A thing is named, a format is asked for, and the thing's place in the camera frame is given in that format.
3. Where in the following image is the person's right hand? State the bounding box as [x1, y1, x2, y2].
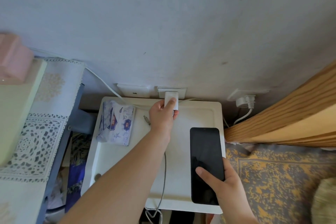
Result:
[195, 157, 253, 214]

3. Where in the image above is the person's left hand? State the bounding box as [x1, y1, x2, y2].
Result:
[148, 98, 180, 142]

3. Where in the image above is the white charger plug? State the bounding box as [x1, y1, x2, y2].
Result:
[163, 91, 180, 121]

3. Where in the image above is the white wall socket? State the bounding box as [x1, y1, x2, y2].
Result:
[156, 87, 188, 100]

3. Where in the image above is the white charging cable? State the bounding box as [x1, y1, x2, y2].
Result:
[142, 115, 168, 221]

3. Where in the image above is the black smartphone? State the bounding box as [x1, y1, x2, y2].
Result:
[189, 127, 226, 206]

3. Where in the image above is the person's left forearm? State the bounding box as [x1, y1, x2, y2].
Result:
[58, 129, 172, 224]

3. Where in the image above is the blue white tissue pack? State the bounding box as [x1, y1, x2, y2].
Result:
[96, 99, 136, 146]

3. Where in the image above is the white plastic drawer cabinet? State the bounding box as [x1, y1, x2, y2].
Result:
[80, 96, 226, 215]

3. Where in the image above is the black slipper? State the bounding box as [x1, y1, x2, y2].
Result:
[169, 211, 196, 224]

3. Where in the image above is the wooden slatted headboard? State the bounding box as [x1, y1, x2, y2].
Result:
[223, 59, 336, 148]

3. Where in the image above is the green plaid blanket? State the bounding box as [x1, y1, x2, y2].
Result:
[310, 177, 336, 224]

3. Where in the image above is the purple patterned bag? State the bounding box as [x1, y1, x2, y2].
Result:
[65, 131, 93, 213]

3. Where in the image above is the blue grey metal desk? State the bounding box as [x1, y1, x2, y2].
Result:
[36, 83, 99, 224]

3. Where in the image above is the white lace tablecloth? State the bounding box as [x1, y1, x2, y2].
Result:
[0, 57, 85, 224]

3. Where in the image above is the cream pink desk lamp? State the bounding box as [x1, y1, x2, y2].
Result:
[0, 33, 48, 167]

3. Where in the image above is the white wall plate small port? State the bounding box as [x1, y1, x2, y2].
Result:
[116, 83, 151, 99]

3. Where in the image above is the white lamp cable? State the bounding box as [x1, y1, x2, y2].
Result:
[84, 66, 208, 110]

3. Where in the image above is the white round plug with cord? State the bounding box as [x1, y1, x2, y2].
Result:
[233, 94, 257, 125]

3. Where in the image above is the white wall outlet with plug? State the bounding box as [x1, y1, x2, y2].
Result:
[226, 88, 270, 101]

